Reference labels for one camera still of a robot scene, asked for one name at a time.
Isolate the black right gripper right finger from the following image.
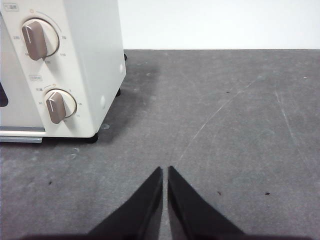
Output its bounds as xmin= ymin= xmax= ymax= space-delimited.
xmin=167 ymin=165 xmax=246 ymax=237

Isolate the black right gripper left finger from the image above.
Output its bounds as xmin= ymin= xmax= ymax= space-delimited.
xmin=87 ymin=166 xmax=164 ymax=237

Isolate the cream Toshiba toaster oven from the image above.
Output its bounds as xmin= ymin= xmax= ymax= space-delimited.
xmin=0 ymin=0 xmax=127 ymax=145

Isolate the small beige timer knob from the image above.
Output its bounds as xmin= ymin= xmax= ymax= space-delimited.
xmin=43 ymin=88 xmax=78 ymax=125

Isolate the grey metal crumb tray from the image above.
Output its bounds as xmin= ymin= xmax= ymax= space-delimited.
xmin=0 ymin=135 xmax=43 ymax=145

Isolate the large beige temperature knob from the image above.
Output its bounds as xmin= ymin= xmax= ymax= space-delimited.
xmin=20 ymin=17 xmax=61 ymax=62

